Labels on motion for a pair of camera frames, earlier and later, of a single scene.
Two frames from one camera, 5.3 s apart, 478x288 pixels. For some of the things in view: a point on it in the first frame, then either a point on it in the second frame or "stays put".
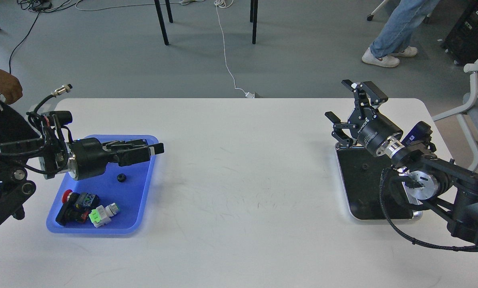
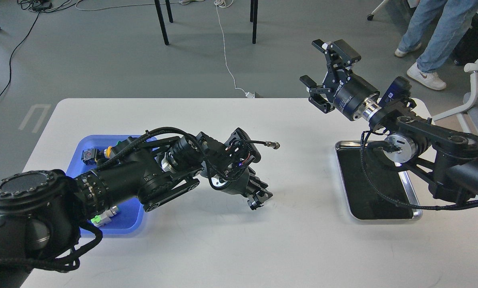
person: [393, 39] to [455, 18]
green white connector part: [100, 215] stays put
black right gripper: [371, 128] to [354, 91]
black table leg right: [254, 11] stays put
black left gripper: [89, 157] to [235, 180]
